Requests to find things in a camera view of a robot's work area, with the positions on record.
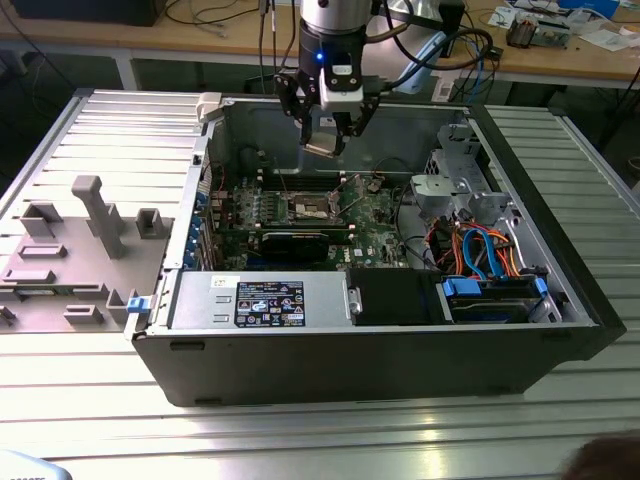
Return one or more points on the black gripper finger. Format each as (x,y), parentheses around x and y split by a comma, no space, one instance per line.
(340,135)
(292,95)

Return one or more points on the silver square CPU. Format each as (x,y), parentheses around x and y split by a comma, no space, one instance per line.
(320,142)

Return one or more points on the metal CPU locking lever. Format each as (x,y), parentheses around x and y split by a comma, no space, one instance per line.
(280,175)

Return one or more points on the CPU socket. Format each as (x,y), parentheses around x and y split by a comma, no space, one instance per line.
(310,206)

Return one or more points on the CPU cooler heat sink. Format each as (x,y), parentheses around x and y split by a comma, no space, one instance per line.
(522,32)

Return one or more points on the beige plastic case latch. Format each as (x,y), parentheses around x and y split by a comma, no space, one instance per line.
(207,105)

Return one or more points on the green motherboard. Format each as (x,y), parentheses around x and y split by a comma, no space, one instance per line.
(375,240)

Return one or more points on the white power adapter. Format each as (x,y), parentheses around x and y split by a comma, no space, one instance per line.
(442,90)

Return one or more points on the silver metal disk bay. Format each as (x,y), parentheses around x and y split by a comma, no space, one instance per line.
(435,195)

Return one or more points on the black graphics card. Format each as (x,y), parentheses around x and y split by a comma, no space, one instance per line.
(295,246)

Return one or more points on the pale blue teach pendant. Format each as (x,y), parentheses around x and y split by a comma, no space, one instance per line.
(430,50)

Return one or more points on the black plastic drive shroud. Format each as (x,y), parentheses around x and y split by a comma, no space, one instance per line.
(395,297)

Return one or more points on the small black adapter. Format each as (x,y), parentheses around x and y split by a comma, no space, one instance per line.
(492,52)

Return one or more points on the white paper sheet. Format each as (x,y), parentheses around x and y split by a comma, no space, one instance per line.
(502,17)

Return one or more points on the wooden desk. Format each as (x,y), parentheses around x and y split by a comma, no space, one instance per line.
(100,35)

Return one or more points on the silver power supply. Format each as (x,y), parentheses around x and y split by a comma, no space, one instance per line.
(200,300)

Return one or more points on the black computer case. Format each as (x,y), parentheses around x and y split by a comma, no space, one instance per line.
(85,12)

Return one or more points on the black PC case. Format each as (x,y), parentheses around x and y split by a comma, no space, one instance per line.
(350,365)

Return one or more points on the hard disk in blue carrier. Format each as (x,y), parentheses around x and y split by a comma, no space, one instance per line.
(490,310)

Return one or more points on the silver metal computer part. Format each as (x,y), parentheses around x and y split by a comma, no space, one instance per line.
(555,35)

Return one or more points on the blue plastic case latch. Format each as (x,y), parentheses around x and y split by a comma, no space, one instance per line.
(137,305)

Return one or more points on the grey parts rack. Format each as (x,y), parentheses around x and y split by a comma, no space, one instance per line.
(75,270)

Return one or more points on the blue cardboard box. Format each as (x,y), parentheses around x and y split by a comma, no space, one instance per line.
(590,6)

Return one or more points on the clear plastic bag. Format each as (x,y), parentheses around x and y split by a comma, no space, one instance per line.
(607,40)

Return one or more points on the green RAM stick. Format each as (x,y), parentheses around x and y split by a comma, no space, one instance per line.
(35,291)

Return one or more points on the person head brown hair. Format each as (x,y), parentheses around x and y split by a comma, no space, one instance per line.
(610,460)

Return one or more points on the white plastic device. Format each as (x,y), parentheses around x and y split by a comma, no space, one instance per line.
(25,467)

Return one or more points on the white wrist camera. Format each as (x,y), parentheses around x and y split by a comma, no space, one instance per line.
(340,97)

